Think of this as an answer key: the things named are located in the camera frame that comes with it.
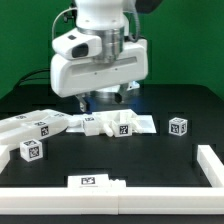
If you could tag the white tagged cube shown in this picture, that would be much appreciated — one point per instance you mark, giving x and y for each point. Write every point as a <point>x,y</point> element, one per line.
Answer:
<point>178,126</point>
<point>31,150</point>

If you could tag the white front fence bar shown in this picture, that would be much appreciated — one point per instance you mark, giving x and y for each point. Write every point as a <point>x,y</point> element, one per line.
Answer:
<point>111,201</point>

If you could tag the white chair side plank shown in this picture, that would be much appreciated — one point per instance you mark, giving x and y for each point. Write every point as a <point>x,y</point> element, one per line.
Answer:
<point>33,130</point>
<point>36,115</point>

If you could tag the white chair side plank front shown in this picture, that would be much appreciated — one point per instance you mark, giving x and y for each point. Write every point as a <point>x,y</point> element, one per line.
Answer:
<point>33,130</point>

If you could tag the white tagged cube right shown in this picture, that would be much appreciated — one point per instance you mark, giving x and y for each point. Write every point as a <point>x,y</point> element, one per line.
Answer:
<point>178,126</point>

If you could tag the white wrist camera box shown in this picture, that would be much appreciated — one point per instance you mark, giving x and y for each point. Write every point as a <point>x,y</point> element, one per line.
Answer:
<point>74,44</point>

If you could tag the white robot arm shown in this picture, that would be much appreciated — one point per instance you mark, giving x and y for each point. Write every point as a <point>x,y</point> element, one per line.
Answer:
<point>100,53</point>

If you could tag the white tagged cube left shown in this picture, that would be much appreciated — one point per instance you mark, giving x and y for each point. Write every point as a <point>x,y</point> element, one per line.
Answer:
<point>31,150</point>

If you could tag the white paper tag sheet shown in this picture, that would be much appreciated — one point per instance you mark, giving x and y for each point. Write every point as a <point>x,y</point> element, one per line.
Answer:
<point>145,121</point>

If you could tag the white chair seat part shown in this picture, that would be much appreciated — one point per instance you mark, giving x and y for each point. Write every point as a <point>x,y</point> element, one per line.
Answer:
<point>119,123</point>

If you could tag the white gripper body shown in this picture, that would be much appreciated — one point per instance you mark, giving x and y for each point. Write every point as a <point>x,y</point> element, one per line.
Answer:
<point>83,75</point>

